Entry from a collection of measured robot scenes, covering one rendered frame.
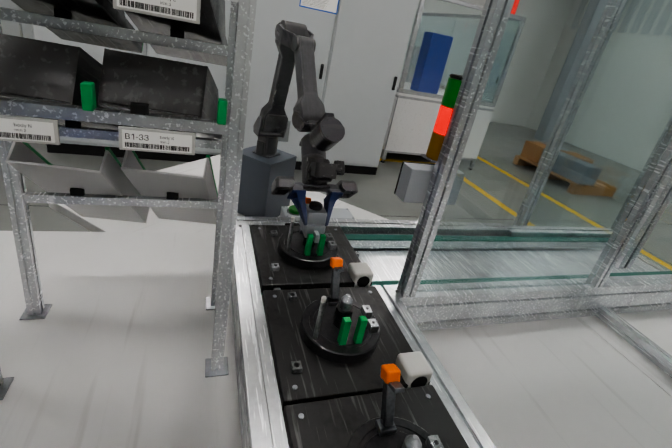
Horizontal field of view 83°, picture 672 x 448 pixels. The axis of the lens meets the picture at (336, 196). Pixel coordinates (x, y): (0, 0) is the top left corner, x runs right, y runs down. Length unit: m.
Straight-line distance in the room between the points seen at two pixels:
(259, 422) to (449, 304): 0.51
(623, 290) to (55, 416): 1.31
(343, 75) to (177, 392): 3.51
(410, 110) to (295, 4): 1.96
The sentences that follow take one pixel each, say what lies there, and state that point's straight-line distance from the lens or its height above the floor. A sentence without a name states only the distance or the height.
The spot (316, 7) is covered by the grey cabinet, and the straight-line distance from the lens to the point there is 3.84.
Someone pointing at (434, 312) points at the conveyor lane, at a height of 0.91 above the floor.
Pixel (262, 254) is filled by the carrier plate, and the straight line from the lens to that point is 0.87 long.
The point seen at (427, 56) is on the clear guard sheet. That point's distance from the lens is 4.90.
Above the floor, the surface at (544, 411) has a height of 0.86.
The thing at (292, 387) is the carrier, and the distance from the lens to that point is 0.62.
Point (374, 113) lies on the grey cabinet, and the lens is 4.17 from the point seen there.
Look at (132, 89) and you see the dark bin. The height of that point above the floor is 1.33.
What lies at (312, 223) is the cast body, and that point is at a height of 1.06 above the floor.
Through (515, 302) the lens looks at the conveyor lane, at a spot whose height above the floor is 0.93.
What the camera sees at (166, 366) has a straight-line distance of 0.79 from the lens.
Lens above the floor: 1.45
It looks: 23 degrees down
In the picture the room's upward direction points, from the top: 12 degrees clockwise
